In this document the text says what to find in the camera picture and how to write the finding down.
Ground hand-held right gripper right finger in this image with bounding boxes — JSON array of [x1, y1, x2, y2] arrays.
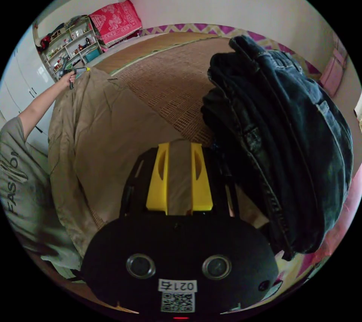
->
[[190, 142, 213, 212]]

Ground light brown pants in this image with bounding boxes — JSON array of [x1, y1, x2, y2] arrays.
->
[[47, 69, 217, 258]]

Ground red patterned pillow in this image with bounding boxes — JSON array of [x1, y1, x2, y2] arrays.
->
[[89, 0, 143, 49]]

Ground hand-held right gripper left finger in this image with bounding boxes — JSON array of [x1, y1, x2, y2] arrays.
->
[[146, 142, 170, 213]]

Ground white shelf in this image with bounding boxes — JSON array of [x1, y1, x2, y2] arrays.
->
[[39, 15, 104, 80]]

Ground person's left hand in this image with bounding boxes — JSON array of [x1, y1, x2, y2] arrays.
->
[[61, 70, 77, 89]]

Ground person's left forearm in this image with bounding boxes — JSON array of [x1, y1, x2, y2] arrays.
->
[[17, 79, 71, 140]]

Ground bed with woven mat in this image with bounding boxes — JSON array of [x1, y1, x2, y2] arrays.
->
[[84, 24, 344, 314]]

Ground white cupboard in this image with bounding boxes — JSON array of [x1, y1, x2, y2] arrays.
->
[[0, 24, 58, 156]]

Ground pink pillow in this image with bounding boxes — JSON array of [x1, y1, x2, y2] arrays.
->
[[320, 47, 349, 97]]

